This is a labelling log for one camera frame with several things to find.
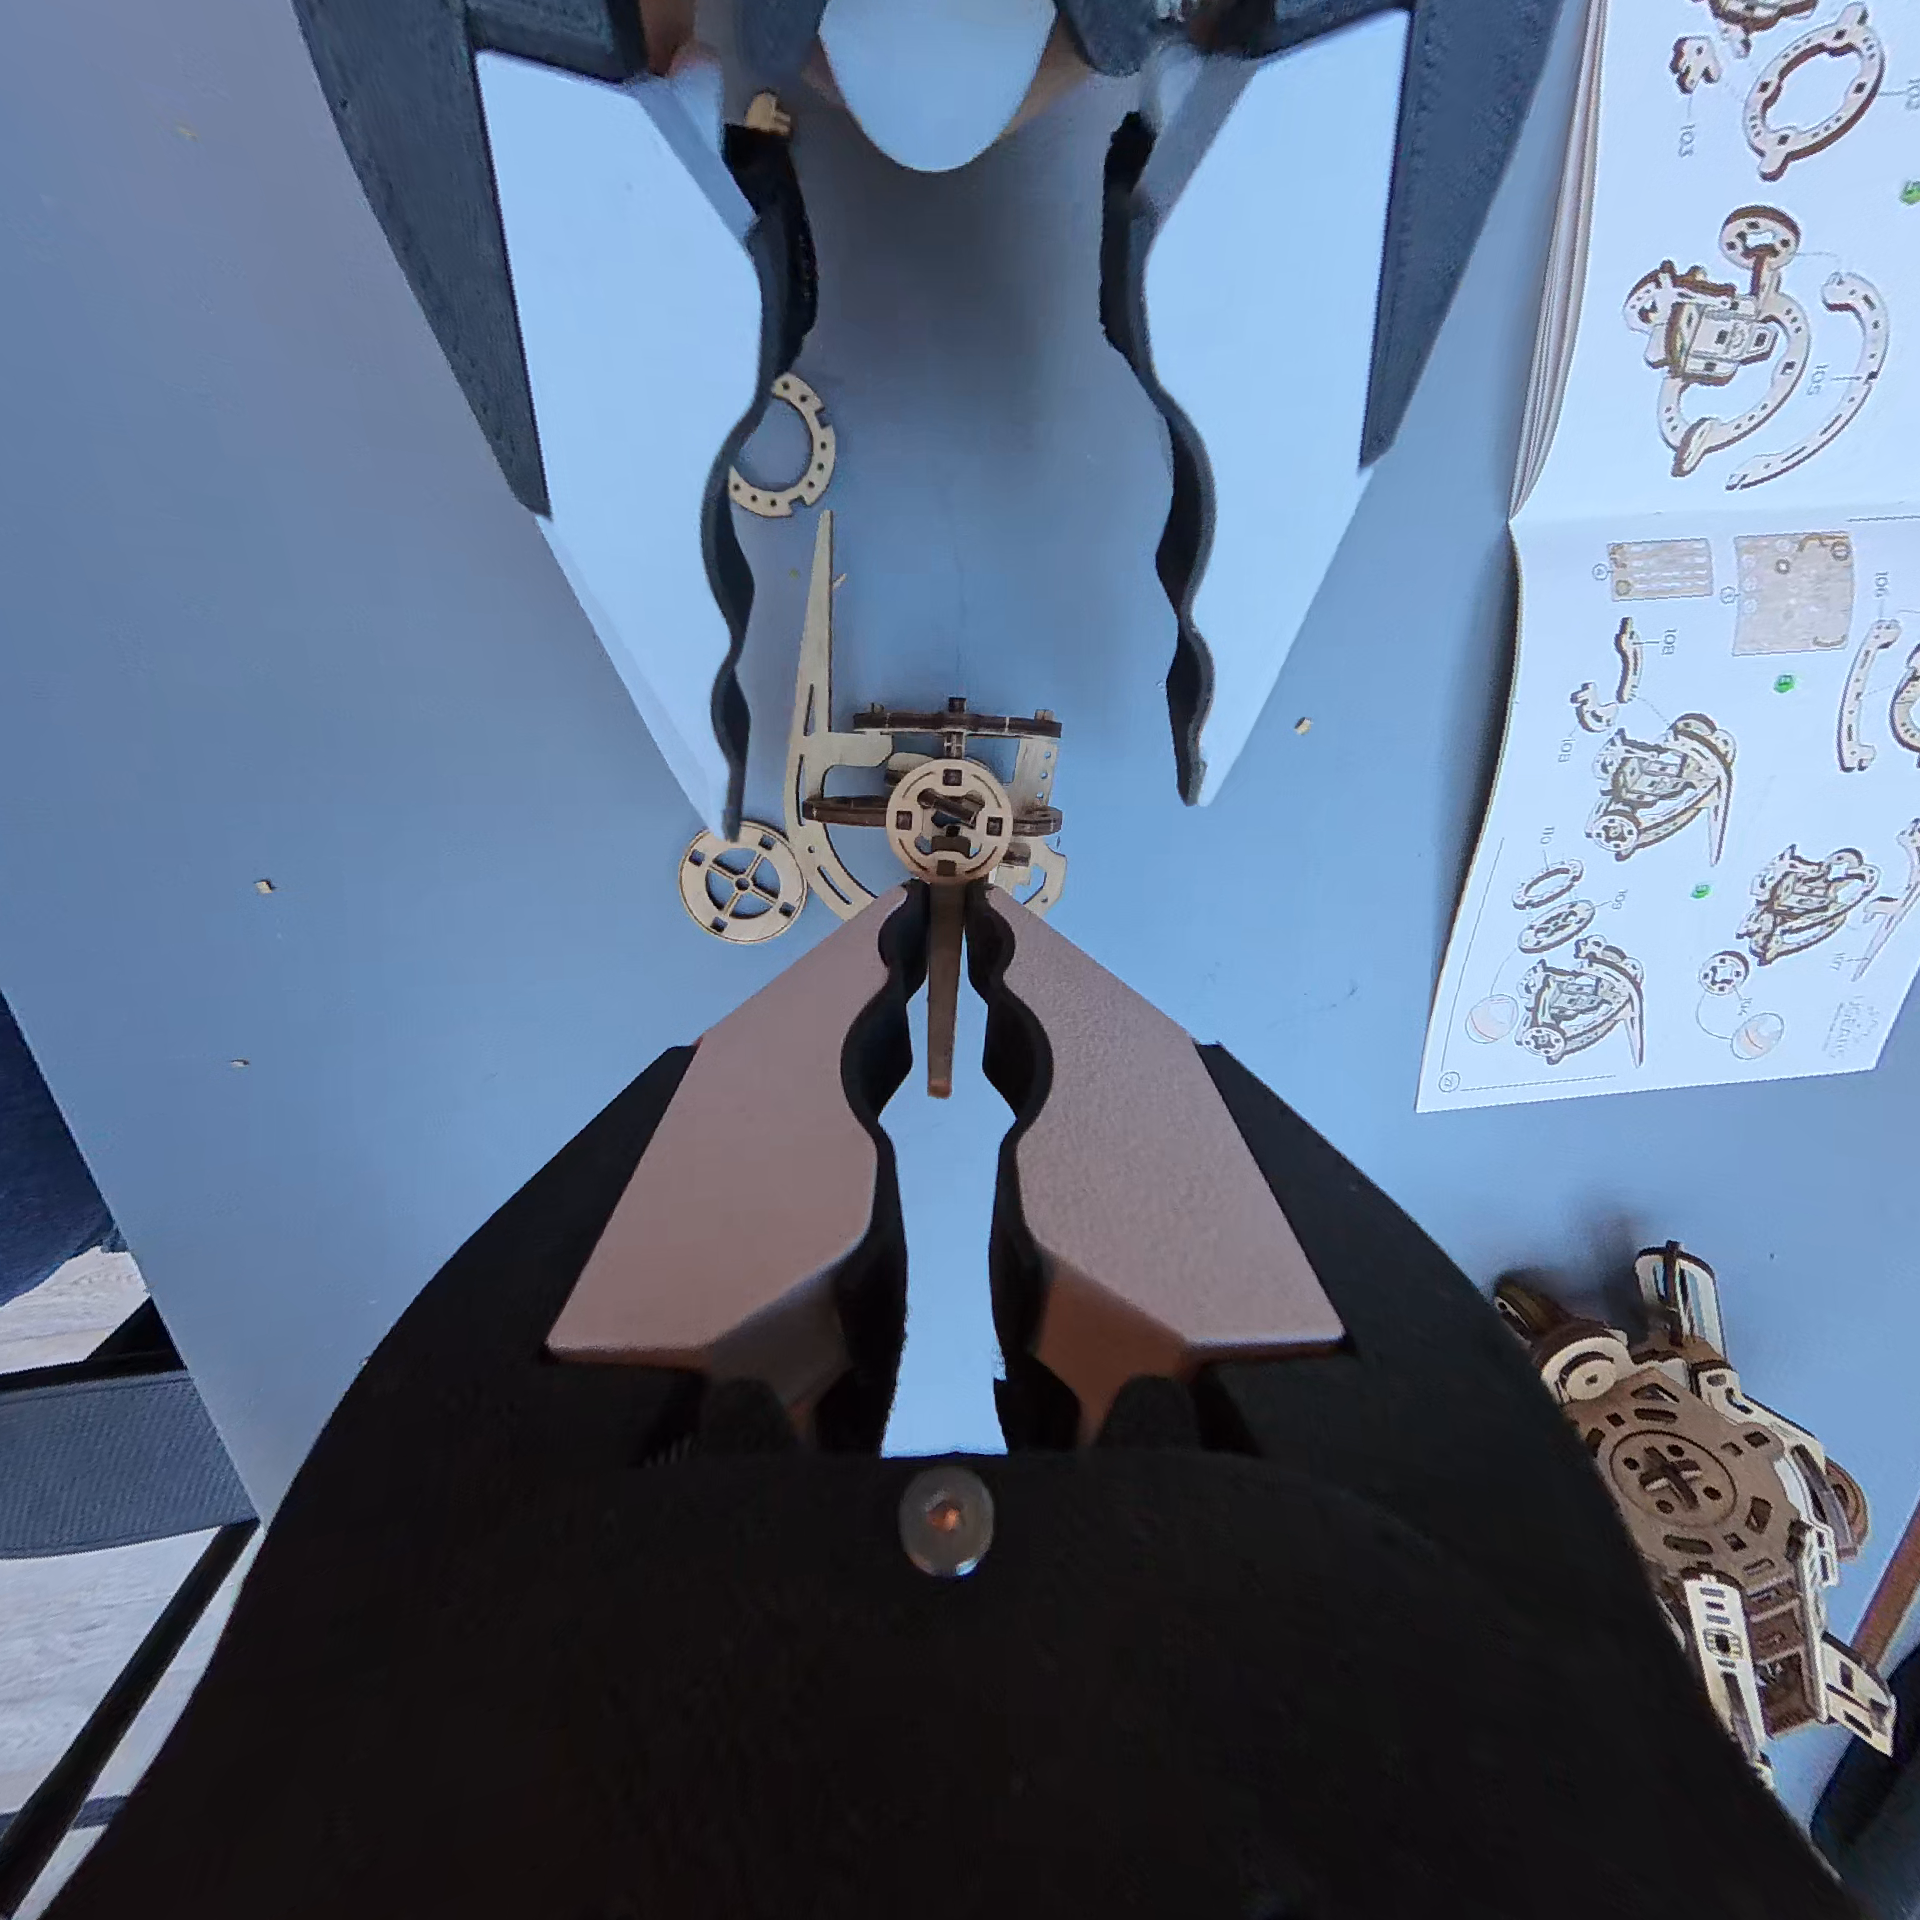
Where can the thin wooden axle part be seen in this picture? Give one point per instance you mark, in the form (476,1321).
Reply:
(946,990)

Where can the instruction booklet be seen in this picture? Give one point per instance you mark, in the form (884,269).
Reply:
(1694,839)

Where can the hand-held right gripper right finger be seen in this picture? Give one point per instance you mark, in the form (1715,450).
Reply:
(1163,1200)

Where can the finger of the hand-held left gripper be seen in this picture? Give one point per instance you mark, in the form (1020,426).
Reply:
(616,376)
(1291,330)

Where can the small wooden spoked wheel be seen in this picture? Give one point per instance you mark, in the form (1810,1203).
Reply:
(743,885)

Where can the finished wooden model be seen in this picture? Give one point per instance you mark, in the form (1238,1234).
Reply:
(1694,1483)

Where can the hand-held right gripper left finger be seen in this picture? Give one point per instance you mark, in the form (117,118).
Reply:
(734,1200)

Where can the partly built wooden model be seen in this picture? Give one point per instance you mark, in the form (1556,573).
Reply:
(960,781)

